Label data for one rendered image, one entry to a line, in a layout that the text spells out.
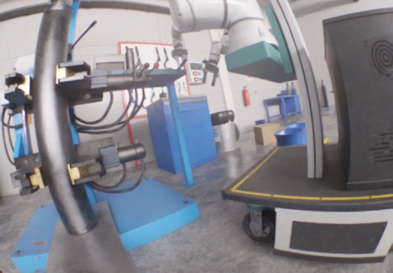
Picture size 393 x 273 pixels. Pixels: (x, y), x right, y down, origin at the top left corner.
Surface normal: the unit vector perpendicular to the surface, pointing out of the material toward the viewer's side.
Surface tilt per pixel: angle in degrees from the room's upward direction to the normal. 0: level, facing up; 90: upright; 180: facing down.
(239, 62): 90
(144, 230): 90
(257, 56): 90
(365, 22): 90
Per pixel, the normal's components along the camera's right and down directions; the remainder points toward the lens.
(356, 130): -0.69, 0.16
